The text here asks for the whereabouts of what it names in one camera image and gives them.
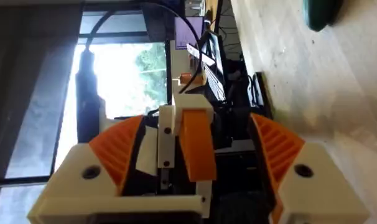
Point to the green disc with holes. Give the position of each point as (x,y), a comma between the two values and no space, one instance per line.
(319,12)

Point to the monitor with lit screen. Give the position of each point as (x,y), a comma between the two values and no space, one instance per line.
(188,31)

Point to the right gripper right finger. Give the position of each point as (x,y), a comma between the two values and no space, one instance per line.
(313,193)

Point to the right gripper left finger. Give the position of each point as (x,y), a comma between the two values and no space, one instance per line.
(82,161)

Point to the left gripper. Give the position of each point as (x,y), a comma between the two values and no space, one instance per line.
(235,168)

